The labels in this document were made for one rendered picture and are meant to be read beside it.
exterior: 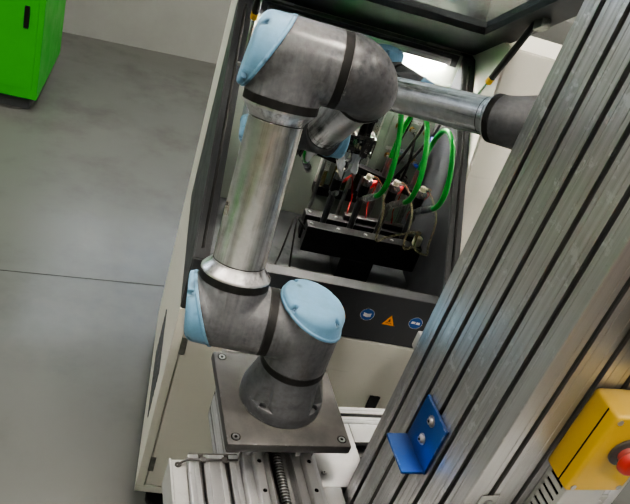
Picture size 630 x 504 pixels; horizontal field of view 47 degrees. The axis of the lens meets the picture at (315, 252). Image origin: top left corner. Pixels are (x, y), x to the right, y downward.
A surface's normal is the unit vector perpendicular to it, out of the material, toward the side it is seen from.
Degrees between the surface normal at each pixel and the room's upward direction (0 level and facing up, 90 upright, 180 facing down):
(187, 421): 90
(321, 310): 8
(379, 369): 90
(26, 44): 90
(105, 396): 0
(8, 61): 90
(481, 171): 76
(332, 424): 0
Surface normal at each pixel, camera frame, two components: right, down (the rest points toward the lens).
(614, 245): -0.93, -0.11
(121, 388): 0.29, -0.81
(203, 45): 0.22, 0.58
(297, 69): 0.11, 0.35
